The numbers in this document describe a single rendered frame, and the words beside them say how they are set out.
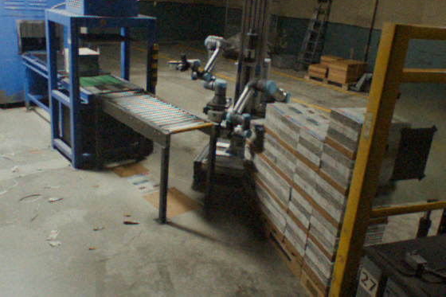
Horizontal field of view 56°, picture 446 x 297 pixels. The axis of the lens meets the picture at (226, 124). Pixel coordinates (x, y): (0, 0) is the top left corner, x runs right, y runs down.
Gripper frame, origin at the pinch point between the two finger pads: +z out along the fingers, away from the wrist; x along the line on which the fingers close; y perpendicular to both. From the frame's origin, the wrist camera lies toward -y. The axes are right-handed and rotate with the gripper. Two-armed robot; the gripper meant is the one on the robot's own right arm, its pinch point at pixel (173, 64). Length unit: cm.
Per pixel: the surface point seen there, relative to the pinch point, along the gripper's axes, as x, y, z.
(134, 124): 0, 51, 38
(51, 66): 148, 48, 27
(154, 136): -33, 47, 44
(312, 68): 147, 115, -631
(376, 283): -231, 26, 87
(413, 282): -245, 12, 91
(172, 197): -33, 120, 9
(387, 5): 54, -53, -720
